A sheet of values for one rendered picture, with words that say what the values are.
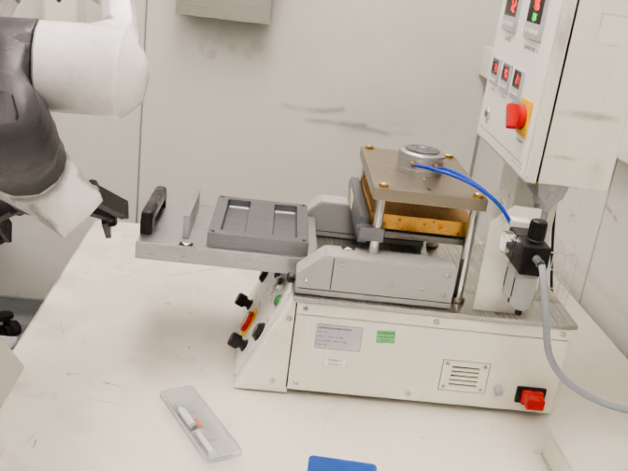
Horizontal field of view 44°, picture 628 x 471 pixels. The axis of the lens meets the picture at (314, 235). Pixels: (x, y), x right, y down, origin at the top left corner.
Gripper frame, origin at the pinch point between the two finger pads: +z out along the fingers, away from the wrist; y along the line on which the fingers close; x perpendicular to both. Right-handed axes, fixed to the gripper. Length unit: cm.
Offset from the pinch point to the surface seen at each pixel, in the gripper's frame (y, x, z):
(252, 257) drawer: -28.4, 2.3, 12.5
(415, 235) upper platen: -55, 1, 7
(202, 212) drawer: -21.3, -10.4, 26.4
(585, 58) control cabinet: -75, -16, -18
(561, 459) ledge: -70, 38, 2
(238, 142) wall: -40, -76, 145
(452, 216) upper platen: -61, -2, 7
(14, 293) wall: 43, -36, 190
